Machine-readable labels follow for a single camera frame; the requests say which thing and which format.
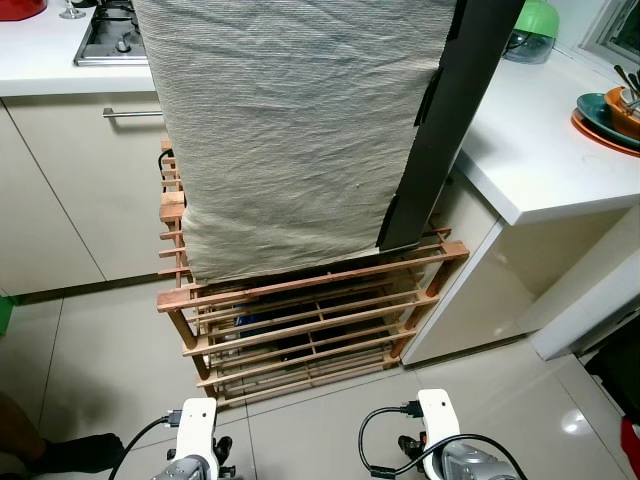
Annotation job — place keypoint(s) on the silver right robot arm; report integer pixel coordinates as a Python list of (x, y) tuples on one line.
[(480, 466)]

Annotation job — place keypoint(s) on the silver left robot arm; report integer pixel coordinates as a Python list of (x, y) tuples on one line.
[(180, 470)]

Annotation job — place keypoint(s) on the blue item inside rack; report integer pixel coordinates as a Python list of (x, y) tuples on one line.
[(250, 324)]

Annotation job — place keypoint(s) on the person foot in black sock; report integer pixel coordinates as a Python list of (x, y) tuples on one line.
[(80, 452)]

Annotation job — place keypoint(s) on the wooden slatted rack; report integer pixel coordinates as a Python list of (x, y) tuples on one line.
[(310, 330)]

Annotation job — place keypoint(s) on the red plastic container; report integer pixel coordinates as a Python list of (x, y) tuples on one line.
[(631, 450)]

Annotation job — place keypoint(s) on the white corner counter cabinet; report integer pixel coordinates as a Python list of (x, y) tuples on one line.
[(520, 270)]

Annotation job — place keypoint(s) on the green plastic object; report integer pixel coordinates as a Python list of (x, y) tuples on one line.
[(5, 312)]

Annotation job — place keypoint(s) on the white hob base cabinet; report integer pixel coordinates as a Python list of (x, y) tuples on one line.
[(70, 190)]

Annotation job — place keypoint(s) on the grey woven cover cloth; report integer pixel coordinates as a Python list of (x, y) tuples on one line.
[(290, 130)]

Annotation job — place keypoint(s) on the orange plate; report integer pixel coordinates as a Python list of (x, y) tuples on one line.
[(590, 135)]

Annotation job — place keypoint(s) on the teal plate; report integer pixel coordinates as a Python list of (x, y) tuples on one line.
[(592, 112)]

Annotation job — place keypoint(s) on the orange bowl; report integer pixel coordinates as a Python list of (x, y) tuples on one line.
[(620, 115)]

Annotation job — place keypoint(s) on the dark metal spoon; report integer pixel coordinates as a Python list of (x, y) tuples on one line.
[(621, 76)]

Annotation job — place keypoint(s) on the steel gas hob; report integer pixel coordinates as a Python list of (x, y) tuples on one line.
[(108, 35)]

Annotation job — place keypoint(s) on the clear wine glass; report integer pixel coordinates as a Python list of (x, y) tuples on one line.
[(73, 10)]

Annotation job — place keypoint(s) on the red bowl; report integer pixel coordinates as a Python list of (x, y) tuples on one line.
[(18, 7)]

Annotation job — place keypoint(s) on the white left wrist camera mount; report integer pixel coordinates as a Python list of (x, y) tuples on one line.
[(197, 430)]

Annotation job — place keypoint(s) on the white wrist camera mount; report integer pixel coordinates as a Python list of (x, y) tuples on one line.
[(439, 425), (197, 430)]

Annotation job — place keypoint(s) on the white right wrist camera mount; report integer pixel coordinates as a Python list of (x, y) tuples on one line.
[(439, 425)]

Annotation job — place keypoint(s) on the window frame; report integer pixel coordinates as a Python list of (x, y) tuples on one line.
[(612, 35)]

